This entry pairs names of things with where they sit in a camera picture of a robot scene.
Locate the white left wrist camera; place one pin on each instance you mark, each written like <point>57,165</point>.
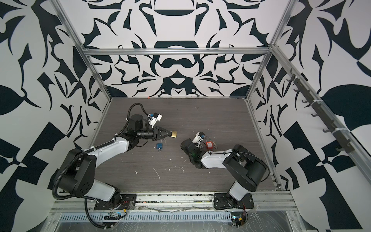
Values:
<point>153,119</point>

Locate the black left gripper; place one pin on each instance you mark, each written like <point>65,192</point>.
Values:
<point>156,133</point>

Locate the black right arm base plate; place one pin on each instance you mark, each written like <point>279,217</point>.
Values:
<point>224,201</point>

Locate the blue padlock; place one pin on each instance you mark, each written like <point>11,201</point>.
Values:
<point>159,145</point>

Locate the left circuit board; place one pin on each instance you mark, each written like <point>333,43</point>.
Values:
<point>115,216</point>

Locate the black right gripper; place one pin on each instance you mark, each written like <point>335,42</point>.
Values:
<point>182,148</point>

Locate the aluminium frame corner post left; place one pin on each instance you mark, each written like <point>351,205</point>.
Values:
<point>62,15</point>

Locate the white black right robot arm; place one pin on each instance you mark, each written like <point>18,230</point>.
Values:
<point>246,168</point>

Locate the circuit board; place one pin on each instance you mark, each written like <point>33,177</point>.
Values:
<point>238,219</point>
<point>115,216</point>

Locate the aluminium frame horizontal bar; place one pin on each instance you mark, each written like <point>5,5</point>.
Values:
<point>174,51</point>

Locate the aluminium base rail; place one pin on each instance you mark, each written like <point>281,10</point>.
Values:
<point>186,201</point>

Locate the right circuit board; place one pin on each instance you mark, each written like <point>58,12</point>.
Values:
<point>238,219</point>

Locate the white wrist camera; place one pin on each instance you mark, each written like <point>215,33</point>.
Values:
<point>199,137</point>
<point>153,119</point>

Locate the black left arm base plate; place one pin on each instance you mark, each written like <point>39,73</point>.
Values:
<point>124,201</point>

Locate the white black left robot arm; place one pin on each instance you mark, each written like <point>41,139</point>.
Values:
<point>76,176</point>

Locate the aluminium frame corner post right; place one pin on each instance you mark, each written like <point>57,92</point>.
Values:
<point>276,36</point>

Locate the red padlock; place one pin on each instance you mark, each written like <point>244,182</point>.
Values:
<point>209,143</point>

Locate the aluminium frame corner post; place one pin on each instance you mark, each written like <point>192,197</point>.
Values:
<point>276,36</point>
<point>62,15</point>

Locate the white slotted cable duct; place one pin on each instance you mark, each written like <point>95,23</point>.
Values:
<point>151,217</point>

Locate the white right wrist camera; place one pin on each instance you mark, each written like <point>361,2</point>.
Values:
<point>199,137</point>

